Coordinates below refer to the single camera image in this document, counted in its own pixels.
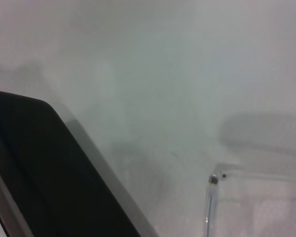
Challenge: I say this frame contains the black glasses case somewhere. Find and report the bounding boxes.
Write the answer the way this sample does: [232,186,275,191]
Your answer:
[0,89,161,237]

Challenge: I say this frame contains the clear transparent glasses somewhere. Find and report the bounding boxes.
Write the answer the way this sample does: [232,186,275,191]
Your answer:
[202,161,296,237]

